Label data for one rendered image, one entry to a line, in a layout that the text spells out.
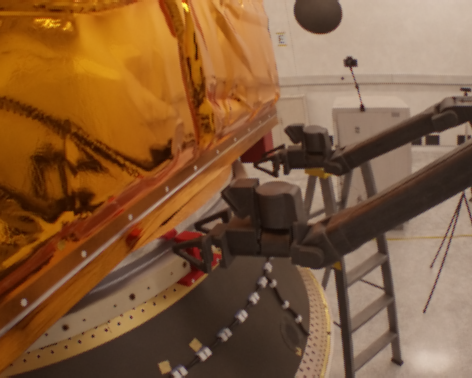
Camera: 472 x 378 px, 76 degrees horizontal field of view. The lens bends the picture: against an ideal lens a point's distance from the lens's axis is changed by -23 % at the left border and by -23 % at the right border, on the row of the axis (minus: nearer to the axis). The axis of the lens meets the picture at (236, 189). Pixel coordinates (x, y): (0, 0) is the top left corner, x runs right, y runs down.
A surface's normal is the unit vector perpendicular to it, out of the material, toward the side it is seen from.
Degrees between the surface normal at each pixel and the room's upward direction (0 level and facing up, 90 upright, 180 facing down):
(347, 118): 90
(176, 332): 62
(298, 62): 90
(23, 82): 89
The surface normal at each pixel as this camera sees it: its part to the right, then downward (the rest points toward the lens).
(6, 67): 0.93, -0.04
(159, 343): 0.59, -0.33
